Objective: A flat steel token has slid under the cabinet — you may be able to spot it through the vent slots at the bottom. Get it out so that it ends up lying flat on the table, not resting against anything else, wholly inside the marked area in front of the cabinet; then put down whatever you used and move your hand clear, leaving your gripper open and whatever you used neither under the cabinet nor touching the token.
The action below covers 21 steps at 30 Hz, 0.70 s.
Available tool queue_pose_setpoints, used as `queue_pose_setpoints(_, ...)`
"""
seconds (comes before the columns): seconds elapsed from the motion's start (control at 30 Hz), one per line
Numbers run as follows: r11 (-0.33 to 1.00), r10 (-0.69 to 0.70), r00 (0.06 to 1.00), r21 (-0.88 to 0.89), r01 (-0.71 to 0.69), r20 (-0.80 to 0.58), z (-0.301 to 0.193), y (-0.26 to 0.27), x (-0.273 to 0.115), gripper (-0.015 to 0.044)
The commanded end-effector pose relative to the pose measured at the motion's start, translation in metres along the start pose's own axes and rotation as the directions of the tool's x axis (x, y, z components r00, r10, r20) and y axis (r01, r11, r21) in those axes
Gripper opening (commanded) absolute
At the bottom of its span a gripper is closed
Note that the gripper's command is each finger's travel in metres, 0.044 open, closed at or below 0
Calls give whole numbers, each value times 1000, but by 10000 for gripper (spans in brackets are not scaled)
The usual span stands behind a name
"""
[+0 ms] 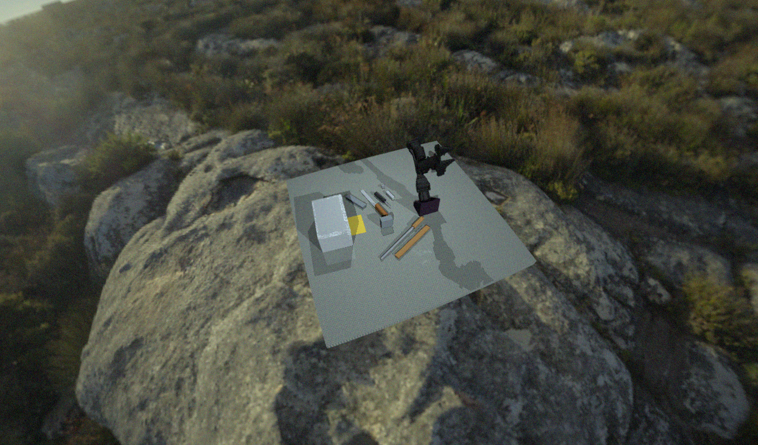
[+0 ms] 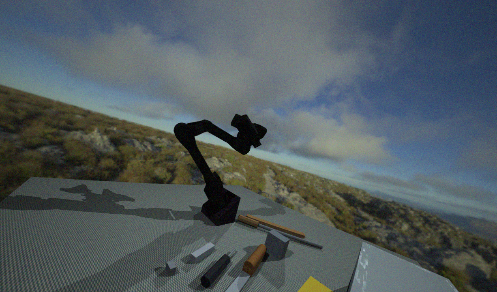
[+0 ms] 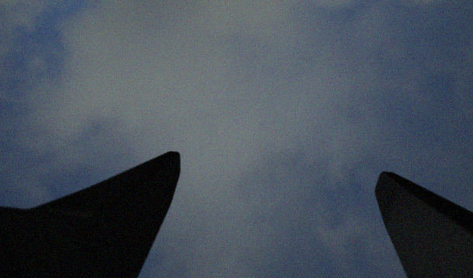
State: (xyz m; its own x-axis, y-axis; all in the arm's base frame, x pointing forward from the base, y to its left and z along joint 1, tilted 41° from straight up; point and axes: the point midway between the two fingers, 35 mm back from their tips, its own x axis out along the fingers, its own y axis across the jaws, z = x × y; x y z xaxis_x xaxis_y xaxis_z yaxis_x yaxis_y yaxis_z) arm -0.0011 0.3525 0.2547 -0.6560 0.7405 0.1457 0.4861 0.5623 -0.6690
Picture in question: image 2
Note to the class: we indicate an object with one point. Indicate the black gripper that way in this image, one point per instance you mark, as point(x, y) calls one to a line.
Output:
point(260, 129)

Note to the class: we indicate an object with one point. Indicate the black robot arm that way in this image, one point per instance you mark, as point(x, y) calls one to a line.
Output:
point(246, 137)

